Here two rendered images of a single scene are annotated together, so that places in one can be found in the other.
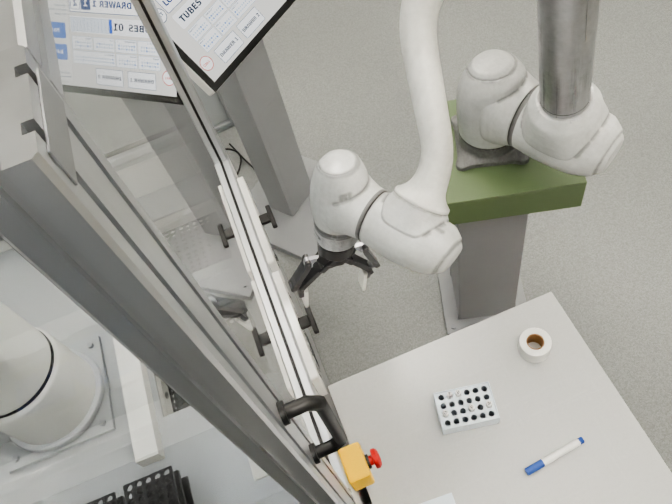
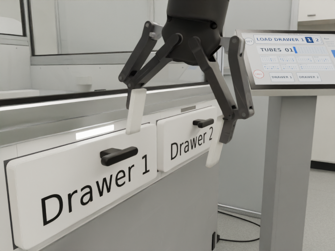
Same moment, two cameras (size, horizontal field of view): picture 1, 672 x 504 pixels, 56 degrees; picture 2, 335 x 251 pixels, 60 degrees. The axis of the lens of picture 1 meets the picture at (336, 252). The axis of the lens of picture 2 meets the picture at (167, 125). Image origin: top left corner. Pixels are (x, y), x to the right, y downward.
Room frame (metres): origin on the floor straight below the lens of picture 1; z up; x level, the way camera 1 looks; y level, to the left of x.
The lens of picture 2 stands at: (0.38, -0.20, 1.03)
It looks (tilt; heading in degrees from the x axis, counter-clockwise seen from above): 11 degrees down; 36
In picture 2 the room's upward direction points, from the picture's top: straight up
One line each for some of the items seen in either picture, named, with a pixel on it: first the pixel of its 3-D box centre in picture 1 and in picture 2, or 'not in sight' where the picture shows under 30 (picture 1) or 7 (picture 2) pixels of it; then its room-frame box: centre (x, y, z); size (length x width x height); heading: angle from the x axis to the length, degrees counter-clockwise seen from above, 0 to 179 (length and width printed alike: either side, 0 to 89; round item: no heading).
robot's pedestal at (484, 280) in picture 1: (484, 239); not in sight; (1.04, -0.47, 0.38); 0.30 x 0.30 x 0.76; 78
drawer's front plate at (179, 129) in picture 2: (260, 229); (191, 134); (0.99, 0.17, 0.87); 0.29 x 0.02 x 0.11; 5
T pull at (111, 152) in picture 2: (306, 321); (114, 154); (0.68, 0.11, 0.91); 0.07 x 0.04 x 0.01; 5
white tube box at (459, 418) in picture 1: (466, 408); not in sight; (0.42, -0.16, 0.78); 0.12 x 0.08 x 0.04; 84
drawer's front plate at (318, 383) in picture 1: (298, 332); (102, 171); (0.68, 0.14, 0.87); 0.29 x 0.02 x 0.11; 5
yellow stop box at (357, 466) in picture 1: (357, 465); not in sight; (0.35, 0.09, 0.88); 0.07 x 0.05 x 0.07; 5
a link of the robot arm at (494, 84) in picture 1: (493, 96); not in sight; (1.03, -0.47, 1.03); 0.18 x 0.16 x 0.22; 33
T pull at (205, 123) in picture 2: (266, 218); (201, 122); (0.99, 0.14, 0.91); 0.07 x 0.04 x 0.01; 5
